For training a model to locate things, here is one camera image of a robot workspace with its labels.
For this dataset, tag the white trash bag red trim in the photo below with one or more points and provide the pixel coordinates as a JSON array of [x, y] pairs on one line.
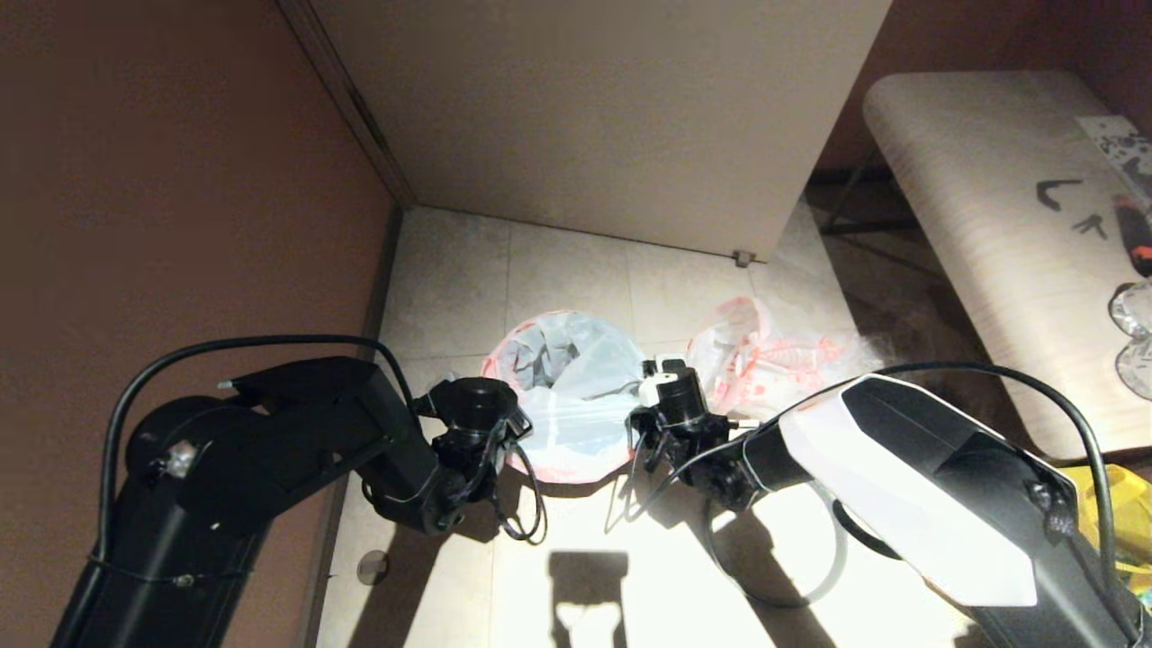
[[576, 405]]

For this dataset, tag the small metal door stop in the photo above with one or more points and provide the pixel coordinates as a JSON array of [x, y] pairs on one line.
[[743, 258]]

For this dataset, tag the clear plastic bag dark contents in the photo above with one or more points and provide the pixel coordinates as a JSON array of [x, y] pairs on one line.
[[909, 333]]

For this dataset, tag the yellow plastic bag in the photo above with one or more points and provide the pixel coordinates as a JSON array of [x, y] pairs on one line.
[[1129, 513]]

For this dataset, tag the small round grey floor disc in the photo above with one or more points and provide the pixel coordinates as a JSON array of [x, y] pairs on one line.
[[372, 567]]

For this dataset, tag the white door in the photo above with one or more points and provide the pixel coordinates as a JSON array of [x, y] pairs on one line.
[[594, 108]]

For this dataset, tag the small black hex key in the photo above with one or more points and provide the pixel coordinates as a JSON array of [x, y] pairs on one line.
[[1092, 227]]

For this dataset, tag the black cylindrical wrist camera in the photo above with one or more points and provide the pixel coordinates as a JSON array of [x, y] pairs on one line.
[[475, 403], [677, 391]]

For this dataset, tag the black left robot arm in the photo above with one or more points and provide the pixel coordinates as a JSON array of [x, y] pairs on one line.
[[270, 459]]

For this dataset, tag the white patterned paper sheet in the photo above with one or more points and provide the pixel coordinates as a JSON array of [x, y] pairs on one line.
[[1123, 144]]

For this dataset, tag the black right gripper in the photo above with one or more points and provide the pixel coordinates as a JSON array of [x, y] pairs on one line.
[[711, 459]]

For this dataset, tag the black cylindrical right wrist camera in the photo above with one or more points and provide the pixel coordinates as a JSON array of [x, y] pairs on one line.
[[677, 391]]

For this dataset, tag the light wood-grain table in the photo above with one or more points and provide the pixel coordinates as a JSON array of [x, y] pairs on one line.
[[972, 180]]

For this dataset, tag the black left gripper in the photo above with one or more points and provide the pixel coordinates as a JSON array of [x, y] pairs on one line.
[[468, 463]]

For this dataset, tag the black cylindrical left wrist camera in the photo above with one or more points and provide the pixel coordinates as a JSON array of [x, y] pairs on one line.
[[475, 403]]

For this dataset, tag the red-printed plastic bag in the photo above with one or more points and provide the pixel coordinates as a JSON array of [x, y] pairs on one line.
[[774, 360]]

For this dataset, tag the clear shiny glass item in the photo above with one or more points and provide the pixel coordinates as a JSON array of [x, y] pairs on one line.
[[1139, 371], [1136, 310]]

